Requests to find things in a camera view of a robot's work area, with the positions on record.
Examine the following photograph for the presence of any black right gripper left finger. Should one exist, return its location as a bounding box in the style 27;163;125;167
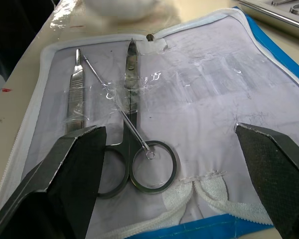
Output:
0;125;107;239

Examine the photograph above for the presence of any thin steel probe with loop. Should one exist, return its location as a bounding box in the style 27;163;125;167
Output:
83;56;155;160

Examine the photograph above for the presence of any steel scalpel handle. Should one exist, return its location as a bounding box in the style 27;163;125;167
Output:
64;48;87;135

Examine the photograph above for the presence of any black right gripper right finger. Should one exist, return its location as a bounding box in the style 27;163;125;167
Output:
235;122;299;239

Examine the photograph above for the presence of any blue surgical instrument pack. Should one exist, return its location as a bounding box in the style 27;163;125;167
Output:
0;6;299;239

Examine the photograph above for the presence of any metal tray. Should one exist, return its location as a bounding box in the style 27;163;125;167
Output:
235;0;299;29

